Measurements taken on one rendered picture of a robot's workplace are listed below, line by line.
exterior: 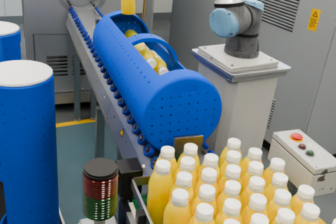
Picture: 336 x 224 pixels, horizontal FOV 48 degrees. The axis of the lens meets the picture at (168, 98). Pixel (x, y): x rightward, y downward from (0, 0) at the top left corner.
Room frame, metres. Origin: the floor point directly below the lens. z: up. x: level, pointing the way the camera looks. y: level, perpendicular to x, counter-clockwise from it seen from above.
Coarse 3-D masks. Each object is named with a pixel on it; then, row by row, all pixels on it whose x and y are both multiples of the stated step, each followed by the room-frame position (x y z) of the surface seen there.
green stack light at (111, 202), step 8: (88, 200) 0.53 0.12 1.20; (96, 200) 0.53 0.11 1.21; (104, 200) 0.53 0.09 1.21; (112, 200) 0.54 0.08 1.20; (88, 208) 0.53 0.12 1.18; (96, 208) 0.53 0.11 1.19; (104, 208) 0.53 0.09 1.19; (112, 208) 0.54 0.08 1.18; (88, 216) 0.53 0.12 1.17; (96, 216) 0.53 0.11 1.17; (104, 216) 0.53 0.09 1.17
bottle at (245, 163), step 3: (246, 156) 0.95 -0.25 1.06; (243, 159) 0.94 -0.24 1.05; (246, 159) 0.93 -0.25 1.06; (249, 159) 0.92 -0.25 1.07; (252, 159) 0.92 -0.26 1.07; (255, 159) 0.92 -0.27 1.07; (258, 159) 0.92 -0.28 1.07; (243, 162) 0.93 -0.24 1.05; (246, 162) 0.92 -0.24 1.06; (261, 162) 0.93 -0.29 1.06; (243, 165) 0.92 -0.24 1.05; (246, 165) 0.92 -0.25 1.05; (243, 168) 0.92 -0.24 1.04; (246, 168) 0.91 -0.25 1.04; (243, 171) 0.91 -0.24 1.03
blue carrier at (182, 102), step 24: (96, 24) 1.85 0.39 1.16; (120, 24) 1.89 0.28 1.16; (144, 24) 1.89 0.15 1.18; (96, 48) 1.75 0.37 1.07; (120, 48) 1.45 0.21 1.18; (168, 48) 1.51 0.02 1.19; (120, 72) 1.33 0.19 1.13; (144, 72) 1.19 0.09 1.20; (168, 72) 1.13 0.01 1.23; (192, 72) 1.15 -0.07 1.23; (144, 96) 1.08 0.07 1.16; (168, 96) 1.08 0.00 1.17; (192, 96) 1.11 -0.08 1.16; (216, 96) 1.14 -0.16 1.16; (144, 120) 1.05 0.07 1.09; (168, 120) 1.08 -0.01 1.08; (192, 120) 1.11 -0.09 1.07; (216, 120) 1.15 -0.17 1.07; (168, 144) 1.08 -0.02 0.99
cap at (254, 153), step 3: (252, 147) 0.95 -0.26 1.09; (255, 147) 0.95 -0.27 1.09; (249, 150) 0.93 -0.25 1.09; (252, 150) 0.93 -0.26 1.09; (255, 150) 0.94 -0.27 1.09; (258, 150) 0.94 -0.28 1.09; (249, 153) 0.93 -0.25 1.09; (252, 153) 0.92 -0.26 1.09; (255, 153) 0.92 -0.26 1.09; (258, 153) 0.92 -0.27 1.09; (261, 153) 0.92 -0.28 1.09; (249, 156) 0.92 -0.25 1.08; (252, 156) 0.92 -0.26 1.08; (255, 156) 0.92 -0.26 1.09; (258, 156) 0.92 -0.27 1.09
